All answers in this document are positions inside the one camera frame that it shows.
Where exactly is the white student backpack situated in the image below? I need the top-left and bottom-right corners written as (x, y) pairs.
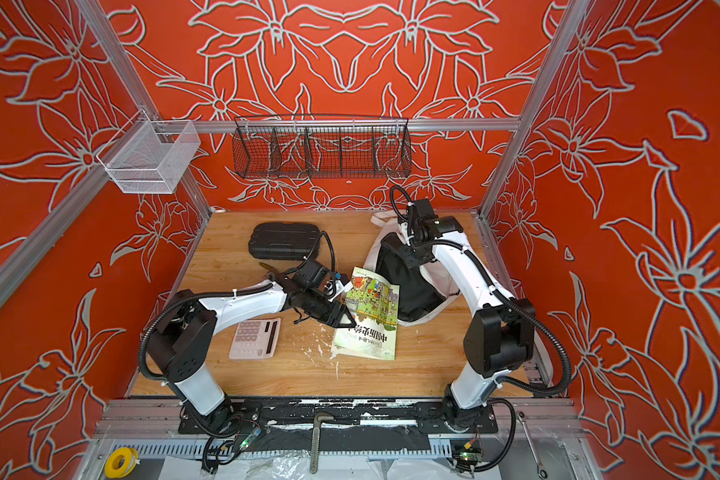
top-left (363, 211), bottom-right (461, 326)

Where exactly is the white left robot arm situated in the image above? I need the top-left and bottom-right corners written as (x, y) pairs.
top-left (137, 231), bottom-right (356, 435)

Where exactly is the steel wrench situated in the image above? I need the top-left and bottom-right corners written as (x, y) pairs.
top-left (517, 411), bottom-right (549, 480)

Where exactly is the steel ball valve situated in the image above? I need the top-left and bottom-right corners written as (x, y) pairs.
top-left (259, 262), bottom-right (281, 281)

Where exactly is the pink calculator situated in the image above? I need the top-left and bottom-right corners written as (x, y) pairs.
top-left (228, 318), bottom-right (281, 360)

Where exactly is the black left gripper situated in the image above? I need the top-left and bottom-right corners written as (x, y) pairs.
top-left (303, 288), bottom-right (359, 327)

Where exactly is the metal clamp handle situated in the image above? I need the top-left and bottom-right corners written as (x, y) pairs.
top-left (309, 412), bottom-right (335, 474)

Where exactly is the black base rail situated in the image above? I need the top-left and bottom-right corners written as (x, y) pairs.
top-left (178, 395), bottom-right (499, 436)

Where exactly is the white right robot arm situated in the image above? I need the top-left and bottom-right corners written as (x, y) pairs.
top-left (389, 185), bottom-right (573, 433)

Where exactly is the black wire wall basket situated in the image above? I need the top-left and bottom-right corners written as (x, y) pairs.
top-left (231, 115), bottom-right (413, 180)

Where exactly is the yellow tape roll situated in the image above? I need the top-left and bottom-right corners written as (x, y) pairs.
top-left (104, 447), bottom-right (140, 479)

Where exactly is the green illustrated book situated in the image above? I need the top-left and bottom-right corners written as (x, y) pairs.
top-left (331, 267), bottom-right (400, 361)

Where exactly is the black plastic tool case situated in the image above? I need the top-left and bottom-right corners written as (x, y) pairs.
top-left (248, 222), bottom-right (320, 260)

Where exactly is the white wire wall basket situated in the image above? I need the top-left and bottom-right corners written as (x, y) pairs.
top-left (97, 120), bottom-right (201, 194)

